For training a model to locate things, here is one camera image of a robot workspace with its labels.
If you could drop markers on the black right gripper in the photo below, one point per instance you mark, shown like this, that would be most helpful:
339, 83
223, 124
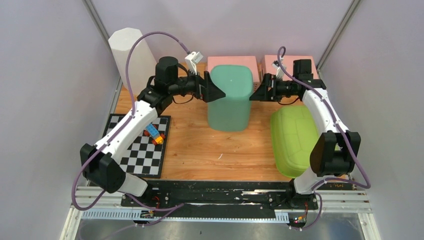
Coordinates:
262, 93

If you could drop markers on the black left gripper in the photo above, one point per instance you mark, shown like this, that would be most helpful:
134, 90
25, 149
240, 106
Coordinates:
212, 92

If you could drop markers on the mint green trash bin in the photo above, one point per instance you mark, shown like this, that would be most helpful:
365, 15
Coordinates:
232, 112

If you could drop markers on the pink perforated plastic basket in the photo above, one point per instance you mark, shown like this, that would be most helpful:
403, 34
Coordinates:
247, 61

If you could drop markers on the large lime green tub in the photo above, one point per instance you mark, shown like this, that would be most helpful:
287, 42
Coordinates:
293, 135

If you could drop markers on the white translucent bin liner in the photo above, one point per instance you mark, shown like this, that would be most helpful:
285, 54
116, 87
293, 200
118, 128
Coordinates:
142, 62

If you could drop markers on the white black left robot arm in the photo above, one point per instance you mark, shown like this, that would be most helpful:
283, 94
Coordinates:
100, 161

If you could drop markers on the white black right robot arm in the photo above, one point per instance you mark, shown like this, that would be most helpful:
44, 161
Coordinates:
335, 152

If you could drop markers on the blue yellow toy car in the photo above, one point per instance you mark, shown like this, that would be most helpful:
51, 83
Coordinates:
152, 131

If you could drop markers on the black white checkerboard mat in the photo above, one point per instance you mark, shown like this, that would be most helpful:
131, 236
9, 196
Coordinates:
143, 158

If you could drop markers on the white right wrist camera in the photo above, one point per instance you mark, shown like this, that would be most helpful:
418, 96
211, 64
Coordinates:
280, 69

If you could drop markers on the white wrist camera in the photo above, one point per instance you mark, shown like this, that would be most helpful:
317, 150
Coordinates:
192, 59
280, 69

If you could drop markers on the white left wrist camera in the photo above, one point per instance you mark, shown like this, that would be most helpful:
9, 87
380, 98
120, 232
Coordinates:
192, 59

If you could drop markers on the left aluminium frame post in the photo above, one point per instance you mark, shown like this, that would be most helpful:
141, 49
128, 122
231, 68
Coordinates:
95, 17

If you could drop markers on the aluminium frame post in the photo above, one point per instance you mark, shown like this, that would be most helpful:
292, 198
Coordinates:
348, 15
95, 17

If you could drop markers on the right aluminium frame post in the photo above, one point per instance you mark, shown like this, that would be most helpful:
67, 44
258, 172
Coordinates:
348, 15

